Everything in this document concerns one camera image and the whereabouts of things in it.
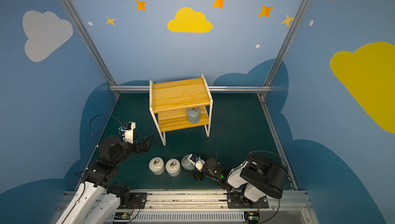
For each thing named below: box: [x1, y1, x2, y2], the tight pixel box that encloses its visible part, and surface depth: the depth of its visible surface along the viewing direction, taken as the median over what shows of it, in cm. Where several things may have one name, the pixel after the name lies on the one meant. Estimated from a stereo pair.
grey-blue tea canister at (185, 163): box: [181, 153, 196, 171], surface depth 80 cm
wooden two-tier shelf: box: [149, 73, 213, 146], surface depth 80 cm
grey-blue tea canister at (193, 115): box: [187, 107, 201, 124], surface depth 82 cm
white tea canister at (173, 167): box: [165, 158, 182, 178], surface depth 80 cm
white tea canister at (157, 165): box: [148, 156, 166, 176], surface depth 80 cm
